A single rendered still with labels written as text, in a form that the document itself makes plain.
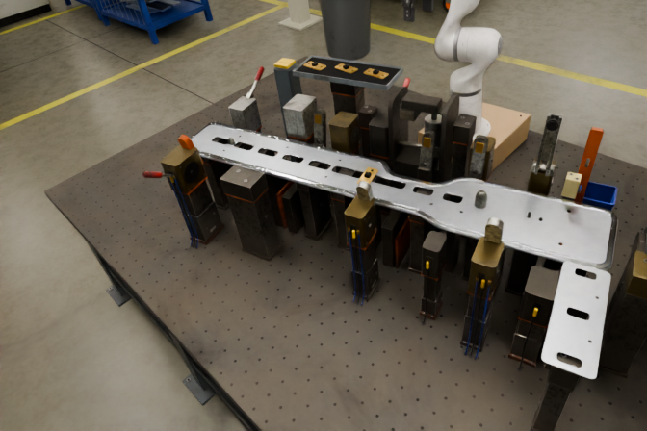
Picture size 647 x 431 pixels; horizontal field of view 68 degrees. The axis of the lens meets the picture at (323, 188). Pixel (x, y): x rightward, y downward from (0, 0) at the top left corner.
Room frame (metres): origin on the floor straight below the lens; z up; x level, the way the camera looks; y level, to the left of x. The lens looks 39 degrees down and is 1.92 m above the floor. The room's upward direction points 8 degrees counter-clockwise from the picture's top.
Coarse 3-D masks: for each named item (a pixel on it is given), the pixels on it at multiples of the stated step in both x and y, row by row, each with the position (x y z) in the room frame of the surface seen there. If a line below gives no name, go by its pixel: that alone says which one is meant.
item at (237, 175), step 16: (224, 176) 1.22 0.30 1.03; (240, 176) 1.20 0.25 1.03; (256, 176) 1.19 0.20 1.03; (224, 192) 1.21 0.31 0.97; (240, 192) 1.17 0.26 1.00; (256, 192) 1.16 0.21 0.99; (240, 208) 1.18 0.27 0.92; (256, 208) 1.15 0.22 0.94; (240, 224) 1.20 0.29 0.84; (256, 224) 1.15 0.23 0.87; (272, 224) 1.20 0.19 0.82; (256, 240) 1.17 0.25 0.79; (272, 240) 1.18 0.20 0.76; (256, 256) 1.17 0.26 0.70; (272, 256) 1.16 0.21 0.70
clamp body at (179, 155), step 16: (176, 160) 1.30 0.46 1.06; (192, 160) 1.32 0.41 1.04; (176, 176) 1.27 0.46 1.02; (192, 176) 1.30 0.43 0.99; (176, 192) 1.31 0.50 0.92; (192, 192) 1.29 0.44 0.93; (208, 192) 1.34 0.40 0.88; (192, 208) 1.28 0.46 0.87; (208, 208) 1.32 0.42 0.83; (192, 224) 1.29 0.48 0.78; (208, 224) 1.30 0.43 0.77; (192, 240) 1.28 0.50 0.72; (208, 240) 1.28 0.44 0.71
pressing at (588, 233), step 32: (224, 128) 1.56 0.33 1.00; (224, 160) 1.35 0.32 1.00; (256, 160) 1.32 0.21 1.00; (320, 160) 1.27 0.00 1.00; (352, 160) 1.25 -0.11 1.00; (352, 192) 1.09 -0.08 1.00; (384, 192) 1.07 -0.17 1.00; (416, 192) 1.05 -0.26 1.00; (448, 192) 1.03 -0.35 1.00; (512, 192) 0.99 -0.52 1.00; (448, 224) 0.90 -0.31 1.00; (480, 224) 0.88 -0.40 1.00; (512, 224) 0.87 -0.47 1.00; (544, 224) 0.85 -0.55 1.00; (576, 224) 0.84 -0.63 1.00; (608, 224) 0.82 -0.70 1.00; (544, 256) 0.75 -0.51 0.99; (576, 256) 0.74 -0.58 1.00; (608, 256) 0.72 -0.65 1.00
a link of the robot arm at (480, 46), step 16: (464, 32) 1.61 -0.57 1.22; (480, 32) 1.58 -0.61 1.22; (496, 32) 1.57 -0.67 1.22; (464, 48) 1.57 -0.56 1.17; (480, 48) 1.54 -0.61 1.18; (496, 48) 1.53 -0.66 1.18; (480, 64) 1.54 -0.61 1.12; (464, 80) 1.57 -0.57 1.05; (480, 80) 1.58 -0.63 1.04; (464, 96) 1.57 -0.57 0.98
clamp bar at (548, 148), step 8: (552, 120) 1.00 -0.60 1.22; (560, 120) 1.01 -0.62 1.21; (544, 128) 1.02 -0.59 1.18; (552, 128) 0.99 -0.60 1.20; (544, 136) 1.02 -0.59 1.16; (552, 136) 1.01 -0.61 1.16; (544, 144) 1.02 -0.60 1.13; (552, 144) 1.01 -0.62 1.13; (544, 152) 1.01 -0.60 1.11; (552, 152) 0.99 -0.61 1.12; (552, 160) 0.99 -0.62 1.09; (536, 168) 1.00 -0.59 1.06
